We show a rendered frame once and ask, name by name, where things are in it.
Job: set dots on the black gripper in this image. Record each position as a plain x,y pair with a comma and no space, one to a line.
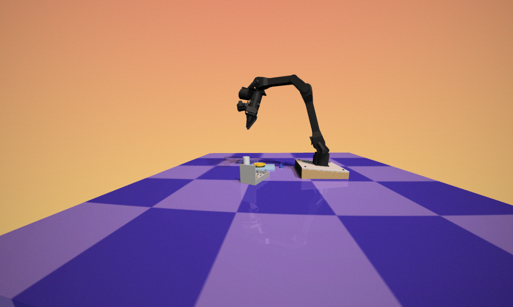
251,115

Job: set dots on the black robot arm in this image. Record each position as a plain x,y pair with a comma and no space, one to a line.
321,157

